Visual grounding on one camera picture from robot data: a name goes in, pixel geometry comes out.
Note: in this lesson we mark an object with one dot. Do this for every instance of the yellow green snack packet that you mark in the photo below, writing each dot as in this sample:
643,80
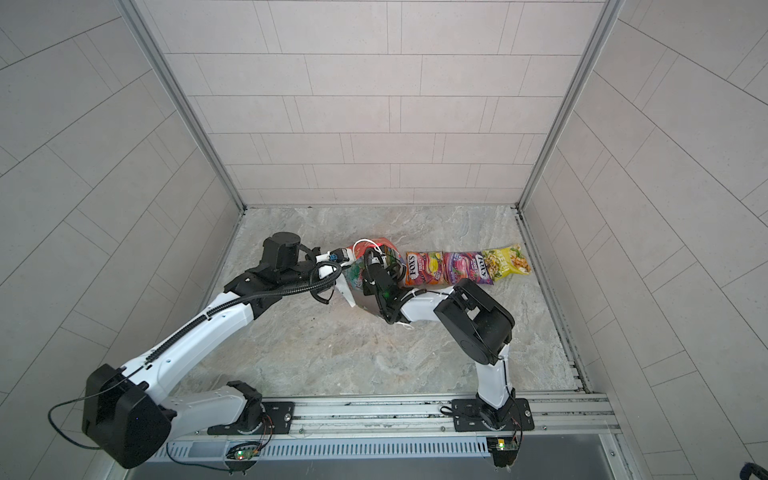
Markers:
503,262

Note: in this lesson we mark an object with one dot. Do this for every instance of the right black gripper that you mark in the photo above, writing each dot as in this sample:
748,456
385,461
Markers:
366,282

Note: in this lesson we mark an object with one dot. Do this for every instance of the red paper gift bag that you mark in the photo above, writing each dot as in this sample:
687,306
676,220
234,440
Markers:
368,303

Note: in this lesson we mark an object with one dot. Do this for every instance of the left green circuit board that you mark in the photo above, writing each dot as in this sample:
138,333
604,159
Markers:
241,457

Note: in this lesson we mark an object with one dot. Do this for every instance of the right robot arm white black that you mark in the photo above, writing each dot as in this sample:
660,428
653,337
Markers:
480,325

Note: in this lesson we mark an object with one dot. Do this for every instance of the teal cherry mint candy packet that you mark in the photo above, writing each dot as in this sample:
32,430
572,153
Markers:
353,275

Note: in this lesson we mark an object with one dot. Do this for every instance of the right green circuit board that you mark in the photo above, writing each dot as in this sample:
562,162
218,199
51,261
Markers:
503,450

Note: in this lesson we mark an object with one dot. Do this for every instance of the purple raspberry candy packet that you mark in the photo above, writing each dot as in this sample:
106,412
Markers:
466,265

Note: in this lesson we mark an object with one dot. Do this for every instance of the aluminium mounting rail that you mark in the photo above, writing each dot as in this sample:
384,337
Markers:
559,413

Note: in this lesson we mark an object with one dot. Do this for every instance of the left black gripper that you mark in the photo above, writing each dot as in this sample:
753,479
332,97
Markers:
323,286

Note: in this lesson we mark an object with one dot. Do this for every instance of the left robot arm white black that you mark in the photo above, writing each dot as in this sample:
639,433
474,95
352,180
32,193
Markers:
130,411

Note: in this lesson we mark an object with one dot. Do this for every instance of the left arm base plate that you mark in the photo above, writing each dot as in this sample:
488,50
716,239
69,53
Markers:
270,417

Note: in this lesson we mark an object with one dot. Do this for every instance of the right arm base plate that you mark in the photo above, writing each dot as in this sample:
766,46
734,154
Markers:
474,415

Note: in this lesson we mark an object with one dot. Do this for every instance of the orange fruits candy packet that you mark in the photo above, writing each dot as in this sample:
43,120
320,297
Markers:
425,268

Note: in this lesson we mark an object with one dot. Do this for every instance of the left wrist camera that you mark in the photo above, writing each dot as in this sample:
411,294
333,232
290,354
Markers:
341,256

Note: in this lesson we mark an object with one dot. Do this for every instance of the green circuit board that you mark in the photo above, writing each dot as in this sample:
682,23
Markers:
241,457
503,450

